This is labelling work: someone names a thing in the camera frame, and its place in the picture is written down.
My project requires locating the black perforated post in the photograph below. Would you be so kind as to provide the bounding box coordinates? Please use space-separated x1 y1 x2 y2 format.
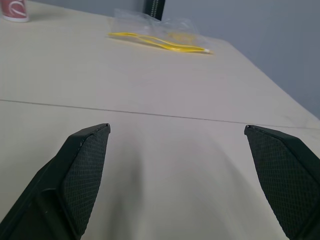
142 0 167 21

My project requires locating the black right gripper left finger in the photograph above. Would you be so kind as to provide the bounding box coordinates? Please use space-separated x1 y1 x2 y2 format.
0 123 112 240

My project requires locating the clear plastic zip bag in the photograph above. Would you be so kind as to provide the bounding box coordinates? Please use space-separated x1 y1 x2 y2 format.
107 8 215 56

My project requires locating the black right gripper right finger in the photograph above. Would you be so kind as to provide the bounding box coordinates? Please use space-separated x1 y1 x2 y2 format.
244 124 320 240

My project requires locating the red and white paper cup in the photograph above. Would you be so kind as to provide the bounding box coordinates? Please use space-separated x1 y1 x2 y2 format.
1 0 30 24

